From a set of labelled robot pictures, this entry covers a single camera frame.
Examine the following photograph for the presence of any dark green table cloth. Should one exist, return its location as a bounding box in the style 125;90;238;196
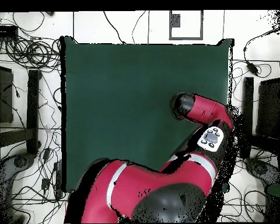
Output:
60;36;235;193

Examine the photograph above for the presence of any black power strip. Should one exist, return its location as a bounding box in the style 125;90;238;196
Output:
53;160;64;199

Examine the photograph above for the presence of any black stand base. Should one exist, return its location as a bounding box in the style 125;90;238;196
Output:
0;69;42;156
239;76;280;160

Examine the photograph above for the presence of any black power adapter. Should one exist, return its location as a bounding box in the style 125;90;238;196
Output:
245;61;259;76

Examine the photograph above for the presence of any grey office chair base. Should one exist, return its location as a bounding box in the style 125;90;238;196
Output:
0;152;36;223
243;157;280;187

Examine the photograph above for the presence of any black computer case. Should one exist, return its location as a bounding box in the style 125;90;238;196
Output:
255;78;280;141
0;64;14;124

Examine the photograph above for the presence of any grey square frame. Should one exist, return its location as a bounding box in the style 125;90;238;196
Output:
169;10;204;41

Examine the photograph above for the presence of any coiled black cable bundle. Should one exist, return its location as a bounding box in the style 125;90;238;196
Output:
4;37;61;71

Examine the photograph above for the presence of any black network switch box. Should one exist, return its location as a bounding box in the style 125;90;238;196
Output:
0;24;19;39

